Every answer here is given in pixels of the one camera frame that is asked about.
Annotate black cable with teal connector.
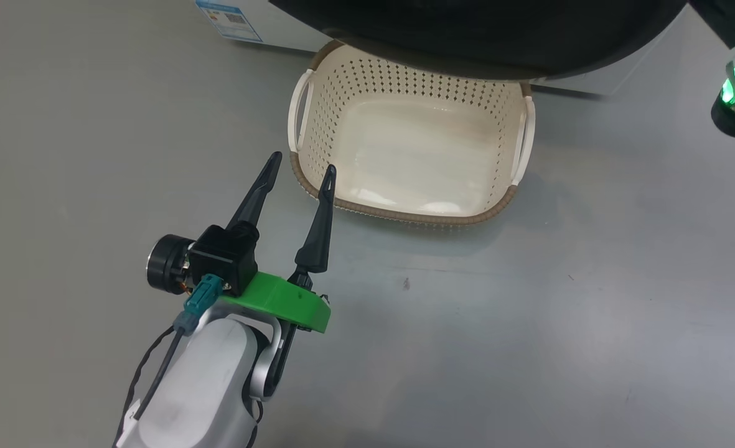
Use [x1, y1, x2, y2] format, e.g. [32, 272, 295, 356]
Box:
[132, 274, 225, 421]

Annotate thin twisted black cable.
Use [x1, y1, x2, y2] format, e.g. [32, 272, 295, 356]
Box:
[113, 328, 176, 448]

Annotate blue white energy label sticker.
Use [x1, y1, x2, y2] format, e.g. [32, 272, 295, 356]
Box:
[194, 0, 264, 44]

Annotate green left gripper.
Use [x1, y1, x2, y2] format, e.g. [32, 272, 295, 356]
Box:
[220, 151, 337, 334]

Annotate beige perforated laundry basket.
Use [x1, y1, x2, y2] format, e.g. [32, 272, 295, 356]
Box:
[287, 40, 537, 226]

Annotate white washing machine body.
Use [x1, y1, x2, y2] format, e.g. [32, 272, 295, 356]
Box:
[194, 0, 691, 98]

